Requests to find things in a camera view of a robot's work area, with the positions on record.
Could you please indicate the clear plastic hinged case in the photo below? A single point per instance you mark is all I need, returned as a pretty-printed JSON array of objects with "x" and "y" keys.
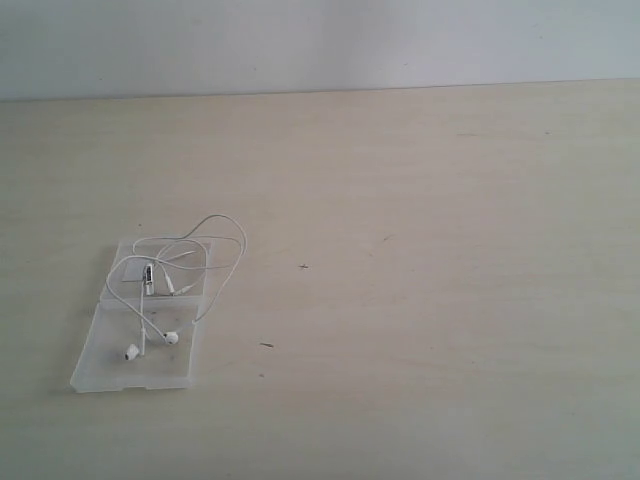
[{"x": 101, "y": 366}]

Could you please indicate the white wired earphones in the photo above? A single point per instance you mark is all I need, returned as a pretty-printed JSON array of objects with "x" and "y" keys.
[{"x": 161, "y": 261}]

